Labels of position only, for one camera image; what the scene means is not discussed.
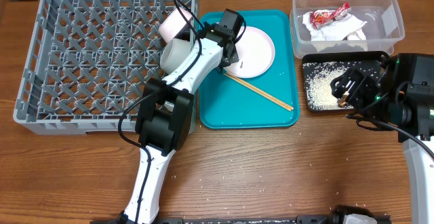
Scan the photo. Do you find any brown food scrap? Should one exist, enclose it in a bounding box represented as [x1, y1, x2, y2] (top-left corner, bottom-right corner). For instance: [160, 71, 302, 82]
[338, 94, 348, 108]

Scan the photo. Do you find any large white round plate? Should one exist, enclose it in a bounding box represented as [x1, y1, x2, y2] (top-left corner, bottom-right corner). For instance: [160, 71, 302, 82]
[224, 26, 275, 78]

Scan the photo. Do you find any white rice pile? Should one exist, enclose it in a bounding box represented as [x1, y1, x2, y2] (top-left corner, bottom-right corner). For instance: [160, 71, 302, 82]
[303, 62, 347, 111]

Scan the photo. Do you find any grey small bowl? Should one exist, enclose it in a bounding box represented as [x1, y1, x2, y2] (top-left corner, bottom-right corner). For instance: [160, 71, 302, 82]
[160, 38, 191, 74]

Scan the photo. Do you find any white shallow bowl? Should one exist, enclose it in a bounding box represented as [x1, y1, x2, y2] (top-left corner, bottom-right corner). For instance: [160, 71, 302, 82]
[158, 8, 193, 43]

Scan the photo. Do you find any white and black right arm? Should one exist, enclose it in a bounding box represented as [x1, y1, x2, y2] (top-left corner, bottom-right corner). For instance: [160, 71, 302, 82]
[330, 53, 433, 223]

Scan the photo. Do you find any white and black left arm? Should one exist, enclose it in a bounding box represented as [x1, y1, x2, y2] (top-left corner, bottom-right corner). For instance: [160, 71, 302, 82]
[121, 9, 245, 223]

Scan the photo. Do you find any clear plastic waste bin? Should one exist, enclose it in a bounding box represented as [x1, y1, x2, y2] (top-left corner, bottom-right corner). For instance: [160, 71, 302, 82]
[290, 0, 405, 59]

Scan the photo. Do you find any black rectangular tray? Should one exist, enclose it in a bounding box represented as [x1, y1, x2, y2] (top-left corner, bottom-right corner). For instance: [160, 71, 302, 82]
[302, 52, 387, 112]

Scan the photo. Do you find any teal serving tray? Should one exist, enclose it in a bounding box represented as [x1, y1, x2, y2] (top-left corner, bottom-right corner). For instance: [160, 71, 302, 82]
[198, 10, 300, 129]

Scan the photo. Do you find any crumpled white paper napkin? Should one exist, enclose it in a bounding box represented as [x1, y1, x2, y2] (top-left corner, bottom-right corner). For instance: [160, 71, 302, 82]
[302, 12, 367, 41]

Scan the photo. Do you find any red snack wrapper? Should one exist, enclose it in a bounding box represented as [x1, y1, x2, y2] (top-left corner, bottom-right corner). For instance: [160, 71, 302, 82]
[309, 3, 351, 29]

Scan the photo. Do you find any grey plastic dish rack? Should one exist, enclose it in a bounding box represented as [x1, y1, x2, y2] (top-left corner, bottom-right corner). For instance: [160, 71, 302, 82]
[13, 0, 197, 135]

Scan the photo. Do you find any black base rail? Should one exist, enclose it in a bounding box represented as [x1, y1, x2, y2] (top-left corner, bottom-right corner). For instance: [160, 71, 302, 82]
[149, 214, 391, 224]

